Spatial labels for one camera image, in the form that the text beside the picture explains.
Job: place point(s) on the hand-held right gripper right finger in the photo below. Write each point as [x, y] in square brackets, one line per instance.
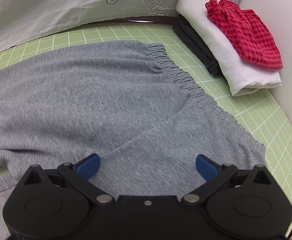
[205, 166]

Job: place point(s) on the white folded cloth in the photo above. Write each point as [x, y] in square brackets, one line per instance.
[210, 42]

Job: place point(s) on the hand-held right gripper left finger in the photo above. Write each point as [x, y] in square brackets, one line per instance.
[89, 166]

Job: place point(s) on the black folded cloth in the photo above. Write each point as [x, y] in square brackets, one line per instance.
[195, 45]

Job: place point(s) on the grey carrot print sheet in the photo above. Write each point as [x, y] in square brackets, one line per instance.
[48, 5]

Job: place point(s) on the red checked shorts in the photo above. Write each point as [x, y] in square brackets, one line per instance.
[248, 35]

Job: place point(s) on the green grid mat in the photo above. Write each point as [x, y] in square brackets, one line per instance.
[260, 110]

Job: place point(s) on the grey sweatpants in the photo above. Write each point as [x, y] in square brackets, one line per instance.
[98, 100]

